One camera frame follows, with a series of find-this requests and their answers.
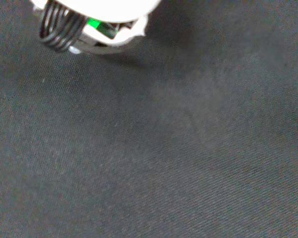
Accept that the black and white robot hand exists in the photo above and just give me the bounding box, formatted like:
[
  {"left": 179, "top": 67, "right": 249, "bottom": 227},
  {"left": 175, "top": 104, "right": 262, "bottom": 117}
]
[{"left": 29, "top": 0, "right": 162, "bottom": 55}]

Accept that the black bench cloth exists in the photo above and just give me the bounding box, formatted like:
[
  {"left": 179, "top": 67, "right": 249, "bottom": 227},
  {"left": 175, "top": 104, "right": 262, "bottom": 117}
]
[{"left": 0, "top": 0, "right": 298, "bottom": 238}]

